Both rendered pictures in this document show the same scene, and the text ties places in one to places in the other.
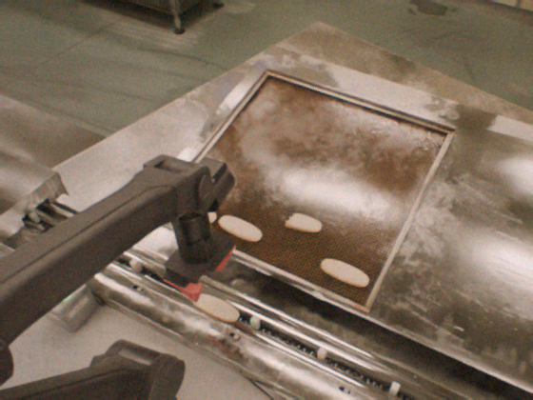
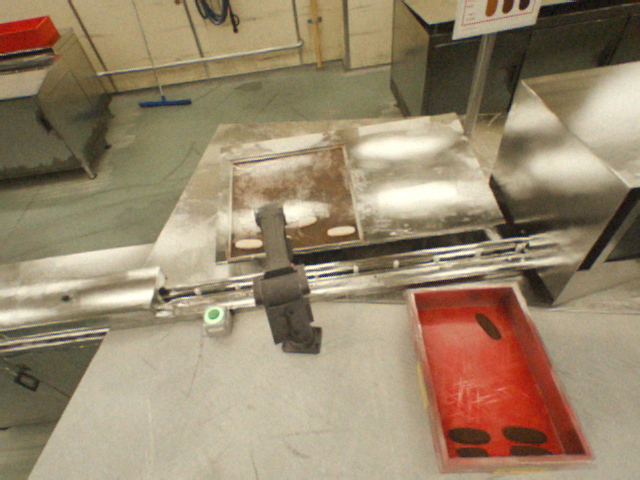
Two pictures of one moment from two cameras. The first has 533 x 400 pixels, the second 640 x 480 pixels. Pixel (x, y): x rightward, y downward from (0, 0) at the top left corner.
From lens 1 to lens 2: 55 cm
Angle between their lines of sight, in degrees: 14
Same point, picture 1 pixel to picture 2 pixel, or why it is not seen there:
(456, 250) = (381, 195)
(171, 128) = (188, 219)
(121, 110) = (90, 246)
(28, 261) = (277, 248)
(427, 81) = (304, 128)
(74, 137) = (135, 253)
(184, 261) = not seen: hidden behind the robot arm
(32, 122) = (100, 259)
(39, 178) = (152, 274)
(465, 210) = (373, 176)
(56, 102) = not seen: hidden behind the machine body
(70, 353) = (237, 343)
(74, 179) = not seen: hidden behind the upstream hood
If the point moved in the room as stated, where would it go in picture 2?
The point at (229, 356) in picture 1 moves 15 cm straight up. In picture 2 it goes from (317, 294) to (312, 266)
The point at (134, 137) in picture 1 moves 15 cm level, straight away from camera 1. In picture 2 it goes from (172, 234) to (149, 222)
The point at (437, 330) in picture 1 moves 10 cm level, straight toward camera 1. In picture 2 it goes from (396, 231) to (401, 252)
